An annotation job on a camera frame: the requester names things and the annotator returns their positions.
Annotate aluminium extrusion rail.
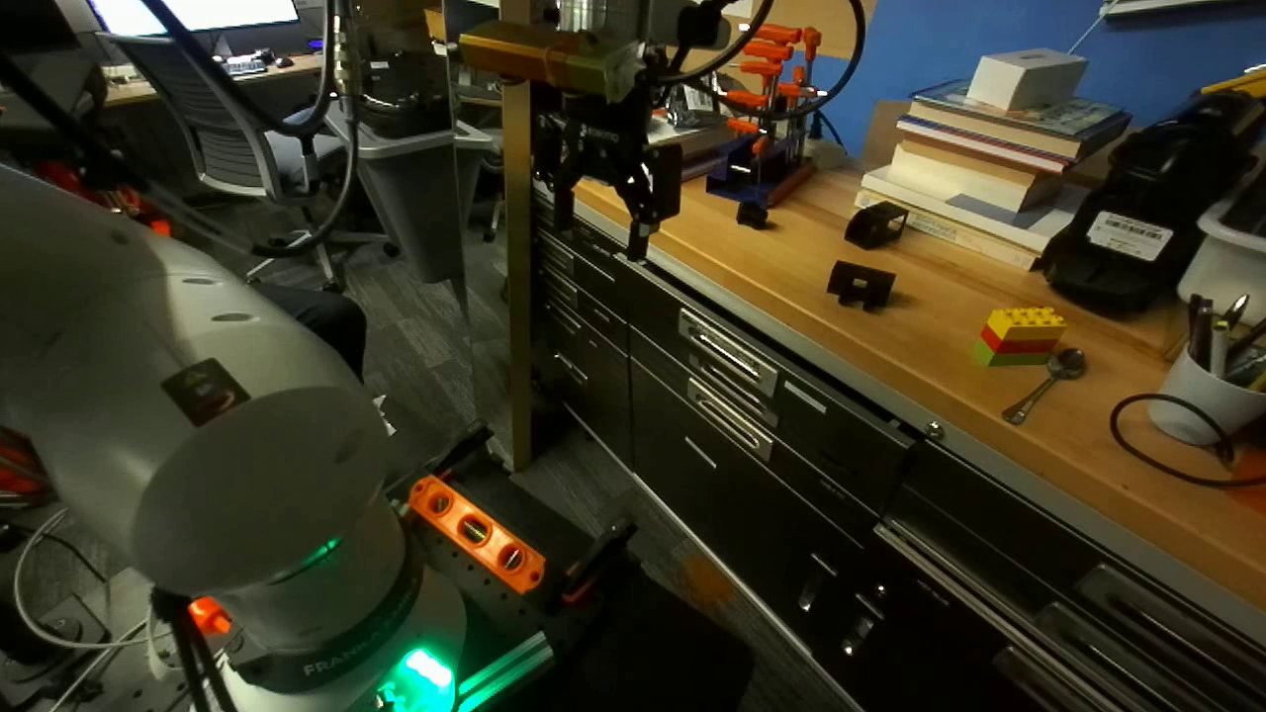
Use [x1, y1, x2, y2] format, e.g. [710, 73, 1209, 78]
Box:
[449, 630, 560, 712]

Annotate black printed bracket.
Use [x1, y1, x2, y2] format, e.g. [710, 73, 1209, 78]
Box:
[822, 256, 903, 315]
[841, 197, 915, 254]

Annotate stacked books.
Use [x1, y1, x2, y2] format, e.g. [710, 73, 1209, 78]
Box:
[903, 81, 1136, 160]

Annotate thick cream paged book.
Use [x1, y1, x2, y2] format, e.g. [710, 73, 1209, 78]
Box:
[880, 129, 1065, 212]

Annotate metal spoon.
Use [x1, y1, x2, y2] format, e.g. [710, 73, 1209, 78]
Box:
[1000, 345, 1090, 428]

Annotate grey plastic bin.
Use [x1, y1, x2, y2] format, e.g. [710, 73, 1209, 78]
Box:
[351, 114, 506, 284]

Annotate small orange clamp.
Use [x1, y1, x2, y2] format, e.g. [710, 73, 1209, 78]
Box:
[185, 594, 239, 645]

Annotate black workbench cabinet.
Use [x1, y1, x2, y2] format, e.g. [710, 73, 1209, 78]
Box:
[531, 171, 1266, 712]

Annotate grey office chair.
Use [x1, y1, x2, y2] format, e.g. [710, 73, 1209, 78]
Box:
[129, 34, 407, 297]

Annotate wooden post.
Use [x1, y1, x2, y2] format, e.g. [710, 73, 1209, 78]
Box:
[499, 0, 537, 471]

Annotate yellow red green Lego stack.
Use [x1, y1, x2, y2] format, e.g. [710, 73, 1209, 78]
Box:
[967, 305, 1066, 371]

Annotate blue back panel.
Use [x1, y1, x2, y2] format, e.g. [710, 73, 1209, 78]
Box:
[812, 0, 1266, 171]

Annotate metal utensil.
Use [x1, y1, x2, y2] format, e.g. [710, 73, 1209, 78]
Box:
[1181, 289, 1217, 375]
[1217, 289, 1257, 355]

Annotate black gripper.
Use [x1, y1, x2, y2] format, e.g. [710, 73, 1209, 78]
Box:
[610, 133, 688, 263]

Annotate white plastic bin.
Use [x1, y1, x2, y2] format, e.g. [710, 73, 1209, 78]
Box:
[1174, 171, 1266, 324]

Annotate white cable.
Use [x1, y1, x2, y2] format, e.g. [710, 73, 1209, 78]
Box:
[6, 504, 152, 712]

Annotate small white box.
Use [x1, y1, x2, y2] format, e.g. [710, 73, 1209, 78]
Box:
[963, 47, 1090, 114]

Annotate orange spirit level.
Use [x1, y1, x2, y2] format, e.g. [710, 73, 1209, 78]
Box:
[400, 471, 555, 599]

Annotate black device with white label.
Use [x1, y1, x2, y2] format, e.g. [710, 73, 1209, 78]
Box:
[1031, 73, 1266, 321]

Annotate black cabinet drawer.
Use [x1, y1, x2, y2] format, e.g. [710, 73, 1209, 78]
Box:
[630, 326, 915, 536]

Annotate black clamp with red trigger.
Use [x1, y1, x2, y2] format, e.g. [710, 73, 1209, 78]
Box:
[549, 515, 642, 614]

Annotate black drawer with labelled handle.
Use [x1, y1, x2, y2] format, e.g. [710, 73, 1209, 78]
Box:
[630, 259, 929, 494]

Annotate black looped cable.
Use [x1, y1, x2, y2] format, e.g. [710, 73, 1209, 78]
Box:
[1107, 392, 1266, 490]

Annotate white cup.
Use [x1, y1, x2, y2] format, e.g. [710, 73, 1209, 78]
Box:
[1143, 346, 1266, 448]

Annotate computer monitor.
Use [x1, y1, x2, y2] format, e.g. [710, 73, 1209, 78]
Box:
[84, 0, 308, 43]

